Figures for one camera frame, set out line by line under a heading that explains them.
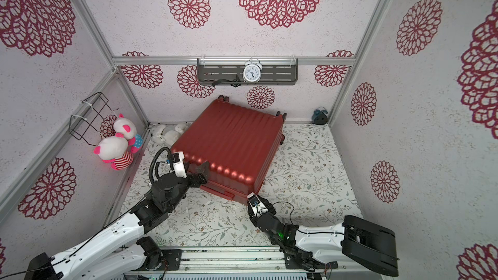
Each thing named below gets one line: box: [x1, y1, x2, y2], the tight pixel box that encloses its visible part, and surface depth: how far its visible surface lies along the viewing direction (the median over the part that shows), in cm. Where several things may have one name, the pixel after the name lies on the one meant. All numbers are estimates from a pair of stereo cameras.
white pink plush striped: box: [93, 136, 134, 171], surface depth 87 cm
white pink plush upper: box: [113, 113, 144, 154], surface depth 95 cm
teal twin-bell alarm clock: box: [311, 106, 329, 126], surface depth 120 cm
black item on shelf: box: [211, 73, 242, 88], surface depth 94 cm
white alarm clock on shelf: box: [242, 57, 264, 85], surface depth 92 cm
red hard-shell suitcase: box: [171, 95, 287, 205], surface depth 84 cm
